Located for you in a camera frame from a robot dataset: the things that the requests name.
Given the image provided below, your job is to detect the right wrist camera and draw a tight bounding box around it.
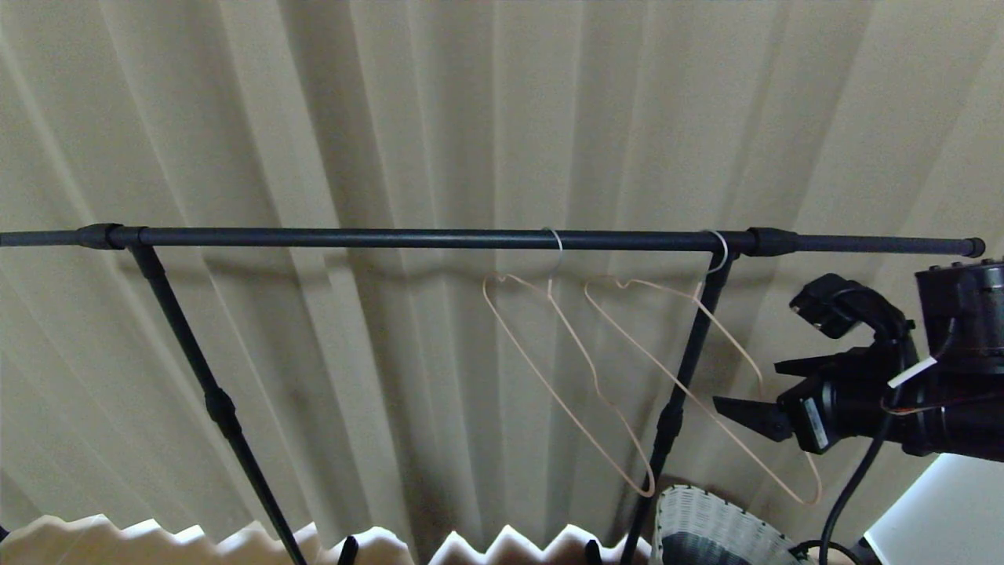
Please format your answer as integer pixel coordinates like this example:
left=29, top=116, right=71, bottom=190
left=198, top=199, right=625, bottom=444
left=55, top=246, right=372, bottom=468
left=788, top=273, right=915, bottom=370

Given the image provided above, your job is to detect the beige curtain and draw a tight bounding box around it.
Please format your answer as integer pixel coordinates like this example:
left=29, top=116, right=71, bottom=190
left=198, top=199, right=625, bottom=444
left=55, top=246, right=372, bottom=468
left=0, top=0, right=1004, bottom=565

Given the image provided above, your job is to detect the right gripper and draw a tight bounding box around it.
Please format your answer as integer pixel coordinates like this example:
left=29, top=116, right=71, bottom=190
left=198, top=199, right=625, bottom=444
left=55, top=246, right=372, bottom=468
left=712, top=344, right=1004, bottom=464

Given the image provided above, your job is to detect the black clothes rack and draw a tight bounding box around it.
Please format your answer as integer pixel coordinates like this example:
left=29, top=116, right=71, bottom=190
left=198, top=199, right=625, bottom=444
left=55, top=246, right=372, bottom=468
left=0, top=224, right=987, bottom=565

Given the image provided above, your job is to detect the white laundry basket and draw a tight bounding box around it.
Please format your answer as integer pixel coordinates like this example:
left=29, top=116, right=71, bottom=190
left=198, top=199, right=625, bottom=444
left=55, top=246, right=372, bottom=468
left=651, top=485, right=810, bottom=565

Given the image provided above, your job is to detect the pink clothes hanger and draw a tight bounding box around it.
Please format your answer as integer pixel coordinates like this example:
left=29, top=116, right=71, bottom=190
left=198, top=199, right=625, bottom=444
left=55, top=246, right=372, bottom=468
left=482, top=228, right=657, bottom=499
left=584, top=230, right=823, bottom=507

